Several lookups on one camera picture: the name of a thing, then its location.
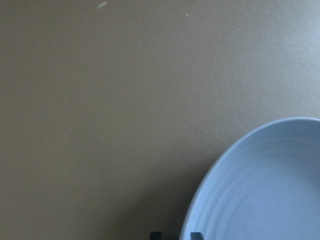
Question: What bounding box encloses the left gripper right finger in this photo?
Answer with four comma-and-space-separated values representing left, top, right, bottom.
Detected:
190, 232, 204, 240

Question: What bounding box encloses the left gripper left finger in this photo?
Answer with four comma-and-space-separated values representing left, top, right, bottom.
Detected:
149, 231, 163, 240

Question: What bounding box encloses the blue plate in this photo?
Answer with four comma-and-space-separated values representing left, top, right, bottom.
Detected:
179, 117, 320, 240

